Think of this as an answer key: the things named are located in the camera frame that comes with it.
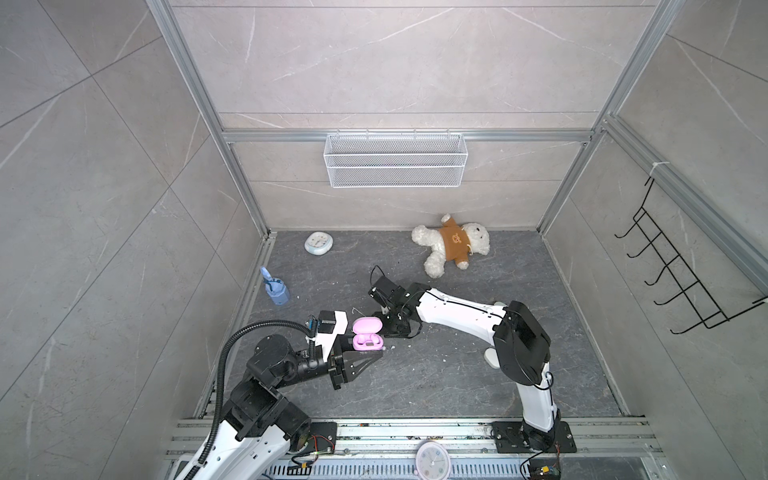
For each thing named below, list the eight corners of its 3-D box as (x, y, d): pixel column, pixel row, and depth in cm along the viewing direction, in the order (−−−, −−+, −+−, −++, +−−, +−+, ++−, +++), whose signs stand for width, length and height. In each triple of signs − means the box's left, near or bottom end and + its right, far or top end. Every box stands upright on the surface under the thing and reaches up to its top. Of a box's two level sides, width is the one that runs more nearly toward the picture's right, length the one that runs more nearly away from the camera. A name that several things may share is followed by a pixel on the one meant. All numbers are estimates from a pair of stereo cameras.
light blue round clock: (304, 255, 114) (302, 249, 112) (309, 236, 121) (307, 230, 119) (331, 255, 114) (330, 250, 112) (335, 236, 121) (333, 230, 119)
